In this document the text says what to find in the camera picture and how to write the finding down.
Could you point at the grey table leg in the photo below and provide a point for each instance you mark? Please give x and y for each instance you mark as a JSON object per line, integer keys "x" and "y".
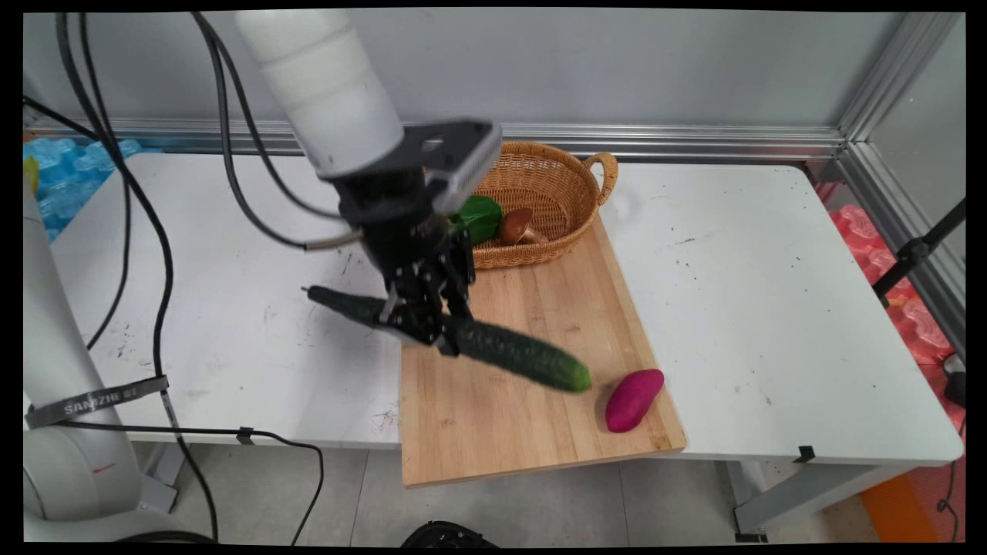
{"x": 163, "y": 482}
{"x": 802, "y": 493}

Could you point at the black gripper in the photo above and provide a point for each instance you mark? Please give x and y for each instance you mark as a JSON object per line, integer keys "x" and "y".
{"x": 401, "y": 216}

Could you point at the aluminium frame post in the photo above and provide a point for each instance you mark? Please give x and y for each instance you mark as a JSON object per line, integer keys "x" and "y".
{"x": 894, "y": 73}

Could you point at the black table edge clip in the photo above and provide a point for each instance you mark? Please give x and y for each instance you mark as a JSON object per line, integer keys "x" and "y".
{"x": 245, "y": 435}
{"x": 805, "y": 454}

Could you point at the aluminium frame rail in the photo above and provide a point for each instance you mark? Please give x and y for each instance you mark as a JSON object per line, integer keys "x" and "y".
{"x": 902, "y": 223}
{"x": 694, "y": 141}

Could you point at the black tripod pole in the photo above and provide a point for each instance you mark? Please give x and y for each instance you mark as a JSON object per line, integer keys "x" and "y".
{"x": 914, "y": 250}

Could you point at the pink foam mat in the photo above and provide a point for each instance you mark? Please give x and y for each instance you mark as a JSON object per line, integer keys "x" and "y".
{"x": 917, "y": 324}

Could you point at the wooden cutting board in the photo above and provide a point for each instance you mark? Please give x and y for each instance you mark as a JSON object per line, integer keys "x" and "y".
{"x": 524, "y": 432}

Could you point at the brown mushroom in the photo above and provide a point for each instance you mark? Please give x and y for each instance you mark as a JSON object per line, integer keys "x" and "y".
{"x": 515, "y": 227}

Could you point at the dark green cucumber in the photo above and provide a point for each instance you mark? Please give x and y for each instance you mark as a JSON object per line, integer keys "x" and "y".
{"x": 524, "y": 362}

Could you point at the black round object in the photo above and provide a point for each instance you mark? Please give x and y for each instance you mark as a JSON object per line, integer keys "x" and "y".
{"x": 447, "y": 536}

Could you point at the purple sweet potato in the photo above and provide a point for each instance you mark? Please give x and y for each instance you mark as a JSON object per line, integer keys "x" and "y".
{"x": 632, "y": 401}

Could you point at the yellow-green object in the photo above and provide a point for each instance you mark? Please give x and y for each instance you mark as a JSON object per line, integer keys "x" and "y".
{"x": 29, "y": 173}

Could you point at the woven wicker basket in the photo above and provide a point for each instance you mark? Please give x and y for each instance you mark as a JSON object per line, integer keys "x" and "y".
{"x": 551, "y": 181}

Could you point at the black small device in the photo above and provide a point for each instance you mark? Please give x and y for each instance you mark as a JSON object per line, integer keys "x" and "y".
{"x": 956, "y": 385}

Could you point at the blue foam mat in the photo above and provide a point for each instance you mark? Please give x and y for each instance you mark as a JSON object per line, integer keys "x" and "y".
{"x": 69, "y": 177}

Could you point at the green bell pepper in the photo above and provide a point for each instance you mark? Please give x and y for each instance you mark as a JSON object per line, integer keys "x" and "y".
{"x": 482, "y": 220}

